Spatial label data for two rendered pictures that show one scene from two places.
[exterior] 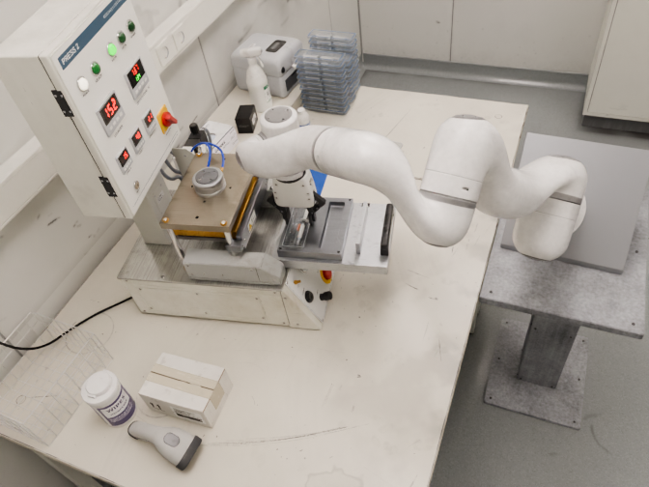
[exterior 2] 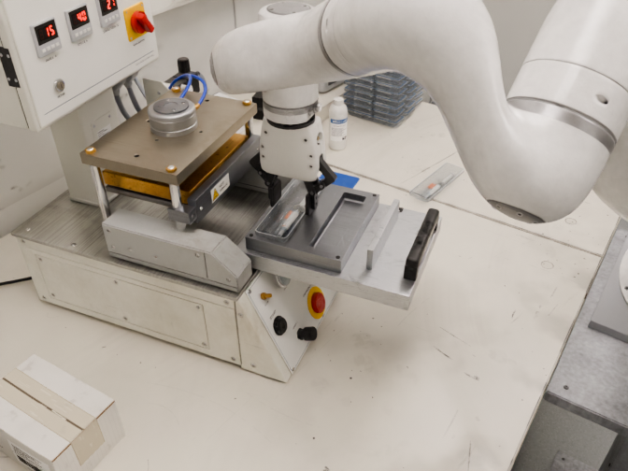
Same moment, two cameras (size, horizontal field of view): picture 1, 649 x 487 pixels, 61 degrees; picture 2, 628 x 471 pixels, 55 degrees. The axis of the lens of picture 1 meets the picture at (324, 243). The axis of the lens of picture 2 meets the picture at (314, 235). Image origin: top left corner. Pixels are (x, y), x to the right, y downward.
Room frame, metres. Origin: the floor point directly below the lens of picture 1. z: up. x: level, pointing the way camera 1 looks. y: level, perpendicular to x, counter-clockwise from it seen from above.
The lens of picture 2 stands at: (0.19, -0.05, 1.59)
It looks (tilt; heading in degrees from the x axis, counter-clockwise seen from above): 37 degrees down; 4
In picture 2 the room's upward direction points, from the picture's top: straight up
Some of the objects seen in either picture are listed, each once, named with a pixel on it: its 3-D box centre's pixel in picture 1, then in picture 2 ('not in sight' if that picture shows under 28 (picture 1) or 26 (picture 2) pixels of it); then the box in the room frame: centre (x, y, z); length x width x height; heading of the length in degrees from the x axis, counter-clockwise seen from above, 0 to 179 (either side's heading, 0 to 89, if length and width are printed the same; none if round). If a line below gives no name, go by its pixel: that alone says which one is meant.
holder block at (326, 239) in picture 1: (317, 226); (315, 220); (1.02, 0.01, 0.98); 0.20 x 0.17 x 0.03; 162
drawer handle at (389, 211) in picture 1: (387, 228); (422, 242); (0.96, -0.16, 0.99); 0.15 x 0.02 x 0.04; 162
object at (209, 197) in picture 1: (204, 188); (166, 131); (1.12, 0.28, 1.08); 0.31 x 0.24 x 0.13; 162
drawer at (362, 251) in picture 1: (334, 230); (341, 232); (1.00, -0.03, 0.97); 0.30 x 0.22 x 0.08; 72
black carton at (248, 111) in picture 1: (246, 119); (267, 103); (1.79, 0.21, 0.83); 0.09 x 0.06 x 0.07; 166
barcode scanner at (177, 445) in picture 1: (158, 440); not in sight; (0.60, 0.46, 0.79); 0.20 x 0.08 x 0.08; 61
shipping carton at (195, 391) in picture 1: (186, 388); (49, 421); (0.72, 0.40, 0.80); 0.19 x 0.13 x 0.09; 61
